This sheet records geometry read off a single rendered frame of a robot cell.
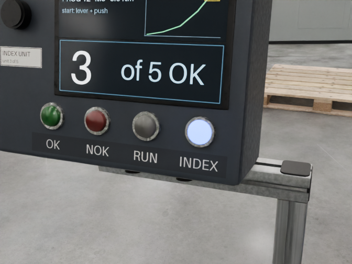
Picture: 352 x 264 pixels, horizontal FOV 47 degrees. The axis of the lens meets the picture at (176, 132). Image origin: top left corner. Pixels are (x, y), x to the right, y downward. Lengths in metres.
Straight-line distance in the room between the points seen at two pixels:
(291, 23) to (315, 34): 0.39
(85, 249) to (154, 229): 0.35
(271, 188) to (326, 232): 1.73
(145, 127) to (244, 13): 0.13
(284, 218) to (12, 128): 0.29
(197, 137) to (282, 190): 0.12
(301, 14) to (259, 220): 4.50
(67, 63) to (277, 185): 0.24
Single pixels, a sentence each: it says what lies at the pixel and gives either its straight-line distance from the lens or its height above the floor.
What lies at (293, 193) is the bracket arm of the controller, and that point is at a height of 1.04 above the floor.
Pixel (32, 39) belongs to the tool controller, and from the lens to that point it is 0.43.
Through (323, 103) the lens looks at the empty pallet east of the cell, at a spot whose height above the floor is 0.09.
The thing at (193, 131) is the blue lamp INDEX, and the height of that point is 1.12.
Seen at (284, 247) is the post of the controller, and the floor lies 0.97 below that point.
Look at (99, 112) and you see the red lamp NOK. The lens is 0.38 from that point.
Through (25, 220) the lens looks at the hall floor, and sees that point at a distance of 2.34.
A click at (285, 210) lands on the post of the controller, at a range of 0.43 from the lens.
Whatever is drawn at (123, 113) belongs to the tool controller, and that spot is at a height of 1.12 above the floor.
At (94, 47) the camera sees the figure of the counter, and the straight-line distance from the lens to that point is 0.38.
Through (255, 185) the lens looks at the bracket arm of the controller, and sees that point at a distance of 0.42.
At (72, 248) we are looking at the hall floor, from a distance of 2.07.
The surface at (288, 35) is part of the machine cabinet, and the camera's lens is 6.32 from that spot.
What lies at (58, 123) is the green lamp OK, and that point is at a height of 1.11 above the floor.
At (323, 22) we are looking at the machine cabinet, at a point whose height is 0.31.
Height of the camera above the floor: 1.25
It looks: 23 degrees down
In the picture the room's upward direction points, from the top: 2 degrees counter-clockwise
